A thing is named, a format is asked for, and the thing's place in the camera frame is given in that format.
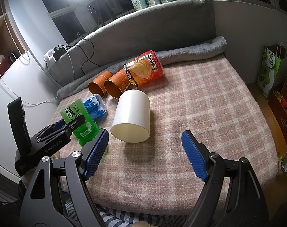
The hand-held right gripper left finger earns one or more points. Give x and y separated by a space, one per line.
97 153

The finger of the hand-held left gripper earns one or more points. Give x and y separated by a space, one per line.
73 123

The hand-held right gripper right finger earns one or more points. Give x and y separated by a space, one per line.
195 156

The white cup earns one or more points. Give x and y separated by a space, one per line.
131 113

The orange paper cup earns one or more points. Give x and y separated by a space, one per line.
116 85
98 85

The green plastic bottle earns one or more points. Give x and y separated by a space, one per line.
86 132

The blue plastic bottle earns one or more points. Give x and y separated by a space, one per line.
96 106

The pink plaid blanket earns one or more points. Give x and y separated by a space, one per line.
193 104

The striped cloth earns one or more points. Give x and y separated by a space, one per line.
124 217

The white power strip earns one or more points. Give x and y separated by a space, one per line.
54 54

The red snack canister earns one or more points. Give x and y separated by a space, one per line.
145 68

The small shiny packet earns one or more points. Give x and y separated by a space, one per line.
286 162

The red cardboard box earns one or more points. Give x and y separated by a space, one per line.
281 113

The rolled grey blanket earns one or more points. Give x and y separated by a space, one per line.
181 52

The green paper bag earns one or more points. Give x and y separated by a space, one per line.
271 73

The black tripod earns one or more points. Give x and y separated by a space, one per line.
101 7

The grey upholstered headboard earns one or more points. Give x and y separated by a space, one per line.
145 26

